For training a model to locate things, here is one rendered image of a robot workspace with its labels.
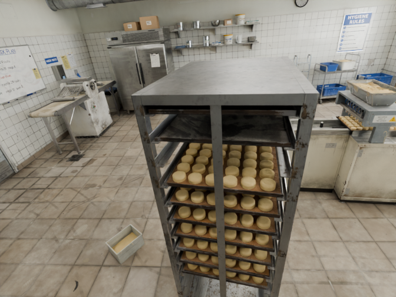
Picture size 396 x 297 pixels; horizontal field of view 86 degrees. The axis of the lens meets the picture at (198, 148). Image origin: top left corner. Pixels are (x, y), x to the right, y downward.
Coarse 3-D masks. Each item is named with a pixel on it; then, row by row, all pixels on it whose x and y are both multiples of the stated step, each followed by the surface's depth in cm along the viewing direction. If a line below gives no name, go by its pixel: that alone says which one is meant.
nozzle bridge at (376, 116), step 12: (336, 96) 261; (348, 96) 236; (348, 108) 240; (372, 108) 200; (384, 108) 198; (360, 120) 216; (372, 120) 200; (384, 120) 198; (372, 132) 207; (384, 132) 203
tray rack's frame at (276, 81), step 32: (192, 64) 103; (224, 64) 95; (256, 64) 88; (288, 64) 82; (160, 96) 58; (192, 96) 56; (224, 96) 53; (256, 96) 52; (288, 96) 50; (160, 192) 76; (288, 192) 63; (224, 224) 78; (288, 224) 69; (224, 256) 87; (224, 288) 99
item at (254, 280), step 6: (186, 264) 106; (192, 270) 103; (198, 270) 102; (204, 270) 101; (210, 270) 102; (216, 270) 100; (228, 276) 99; (234, 276) 98; (240, 276) 97; (246, 276) 96; (252, 276) 97; (252, 282) 96; (258, 282) 95; (264, 282) 95
